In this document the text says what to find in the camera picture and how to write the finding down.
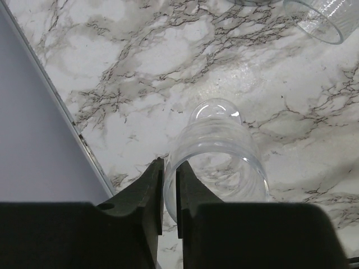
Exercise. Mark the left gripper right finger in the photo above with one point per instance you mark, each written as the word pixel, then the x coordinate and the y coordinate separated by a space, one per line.
pixel 217 234

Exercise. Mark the clear glass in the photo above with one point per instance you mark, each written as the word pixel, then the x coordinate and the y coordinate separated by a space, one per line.
pixel 329 21
pixel 222 153

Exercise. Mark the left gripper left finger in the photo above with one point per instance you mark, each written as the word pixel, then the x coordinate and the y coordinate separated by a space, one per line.
pixel 121 232

